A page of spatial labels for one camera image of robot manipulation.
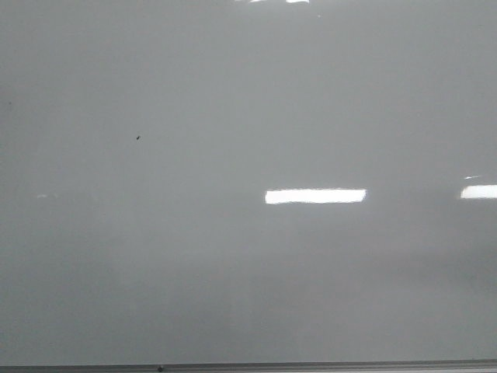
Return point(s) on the white glossy whiteboard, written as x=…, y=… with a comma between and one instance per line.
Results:
x=245, y=182

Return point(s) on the grey aluminium whiteboard frame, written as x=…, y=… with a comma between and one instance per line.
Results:
x=472, y=365

